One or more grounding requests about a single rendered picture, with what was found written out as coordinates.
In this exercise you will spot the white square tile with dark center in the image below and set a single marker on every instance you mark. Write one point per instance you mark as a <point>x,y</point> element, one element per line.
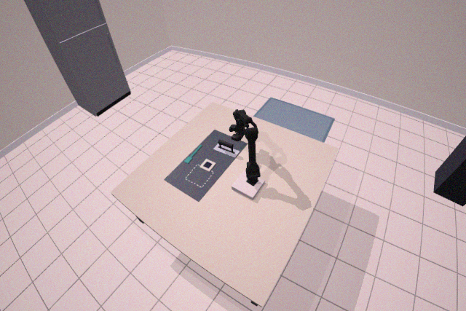
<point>207,165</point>

